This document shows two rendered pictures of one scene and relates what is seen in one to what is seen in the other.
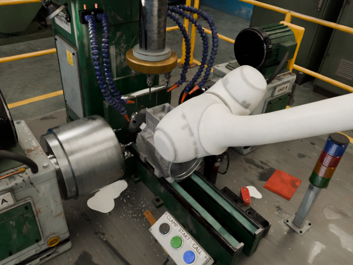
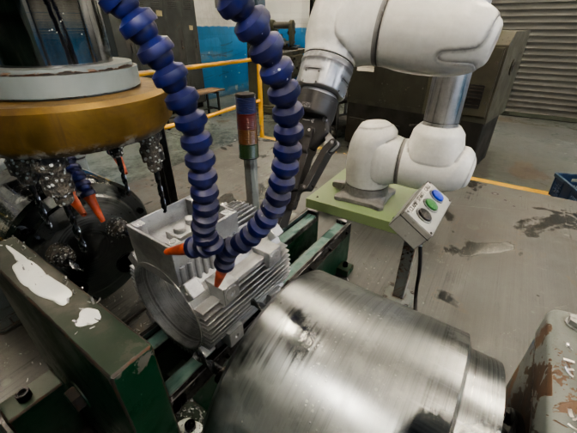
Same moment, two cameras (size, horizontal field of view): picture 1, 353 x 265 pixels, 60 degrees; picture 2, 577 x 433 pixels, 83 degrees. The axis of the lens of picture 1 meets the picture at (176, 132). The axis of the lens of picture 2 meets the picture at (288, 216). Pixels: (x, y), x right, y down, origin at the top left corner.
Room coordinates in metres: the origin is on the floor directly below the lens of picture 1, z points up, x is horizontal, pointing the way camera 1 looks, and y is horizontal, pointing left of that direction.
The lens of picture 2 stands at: (0.88, 0.47, 1.39)
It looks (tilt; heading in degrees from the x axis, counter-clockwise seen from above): 31 degrees down; 256
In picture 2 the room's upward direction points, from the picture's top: straight up
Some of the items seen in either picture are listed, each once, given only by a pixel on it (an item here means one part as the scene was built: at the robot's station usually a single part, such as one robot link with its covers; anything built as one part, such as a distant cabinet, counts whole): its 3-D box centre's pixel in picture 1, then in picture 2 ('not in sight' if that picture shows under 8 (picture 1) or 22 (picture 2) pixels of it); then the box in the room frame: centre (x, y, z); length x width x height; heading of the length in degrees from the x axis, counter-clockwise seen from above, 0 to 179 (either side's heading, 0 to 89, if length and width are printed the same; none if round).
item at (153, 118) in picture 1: (165, 121); (187, 238); (0.94, 0.04, 1.11); 0.12 x 0.11 x 0.07; 40
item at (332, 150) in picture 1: (335, 145); (245, 104); (0.77, -0.50, 1.19); 0.06 x 0.06 x 0.04
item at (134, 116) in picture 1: (143, 123); not in sight; (1.05, 0.14, 1.02); 0.15 x 0.02 x 0.15; 131
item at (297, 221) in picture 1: (316, 185); (249, 162); (0.77, -0.50, 1.01); 0.08 x 0.08 x 0.42; 41
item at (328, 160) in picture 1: (330, 156); (246, 119); (0.77, -0.50, 1.14); 0.06 x 0.06 x 0.04
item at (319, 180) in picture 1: (320, 176); (248, 149); (0.77, -0.50, 1.05); 0.06 x 0.06 x 0.04
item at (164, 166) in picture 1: (170, 146); (214, 271); (0.91, 0.02, 1.02); 0.20 x 0.19 x 0.19; 40
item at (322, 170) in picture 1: (325, 166); (247, 135); (0.77, -0.50, 1.10); 0.06 x 0.06 x 0.04
